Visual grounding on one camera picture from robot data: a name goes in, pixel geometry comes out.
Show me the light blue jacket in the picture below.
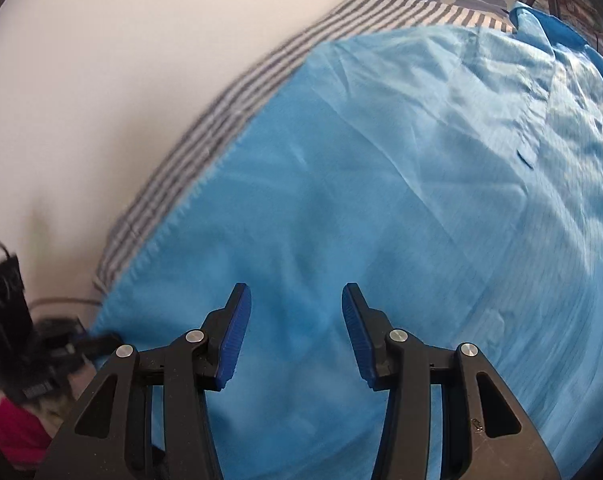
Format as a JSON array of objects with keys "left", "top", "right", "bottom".
[{"left": 89, "top": 2, "right": 603, "bottom": 480}]

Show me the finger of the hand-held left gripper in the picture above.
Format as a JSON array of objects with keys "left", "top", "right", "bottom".
[{"left": 72, "top": 332, "right": 127, "bottom": 361}]

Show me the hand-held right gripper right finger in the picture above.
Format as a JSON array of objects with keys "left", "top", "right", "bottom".
[{"left": 342, "top": 282, "right": 562, "bottom": 480}]

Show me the blue white striped quilt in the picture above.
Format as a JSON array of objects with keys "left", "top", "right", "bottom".
[{"left": 94, "top": 0, "right": 512, "bottom": 293}]

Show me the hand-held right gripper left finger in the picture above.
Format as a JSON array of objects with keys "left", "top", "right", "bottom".
[{"left": 34, "top": 282, "right": 252, "bottom": 480}]

